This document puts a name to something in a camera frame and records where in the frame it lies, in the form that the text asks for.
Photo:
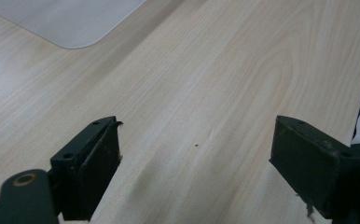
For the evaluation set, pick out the grey mat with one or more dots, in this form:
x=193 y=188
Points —
x=66 y=18

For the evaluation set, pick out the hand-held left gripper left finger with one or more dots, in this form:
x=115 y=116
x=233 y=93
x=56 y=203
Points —
x=88 y=168

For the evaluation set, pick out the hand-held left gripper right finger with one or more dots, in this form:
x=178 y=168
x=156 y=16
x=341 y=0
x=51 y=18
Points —
x=305 y=158

